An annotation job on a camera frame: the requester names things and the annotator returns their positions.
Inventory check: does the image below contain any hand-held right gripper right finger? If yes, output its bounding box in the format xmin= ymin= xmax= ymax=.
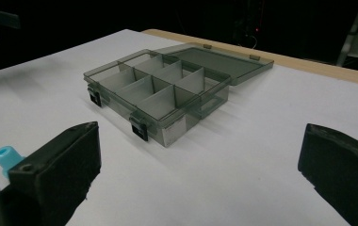
xmin=297 ymin=122 xmax=358 ymax=226

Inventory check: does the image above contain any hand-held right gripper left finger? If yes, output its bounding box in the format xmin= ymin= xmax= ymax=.
xmin=8 ymin=121 xmax=102 ymax=226

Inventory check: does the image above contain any metal stand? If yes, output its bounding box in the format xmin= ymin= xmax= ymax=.
xmin=335 ymin=0 xmax=358 ymax=68

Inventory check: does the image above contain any small light blue plastic tube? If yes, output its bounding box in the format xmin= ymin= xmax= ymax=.
xmin=0 ymin=145 xmax=26 ymax=181

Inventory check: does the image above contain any clear grey compartment box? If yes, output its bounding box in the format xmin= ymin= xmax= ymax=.
xmin=83 ymin=42 xmax=275 ymax=149

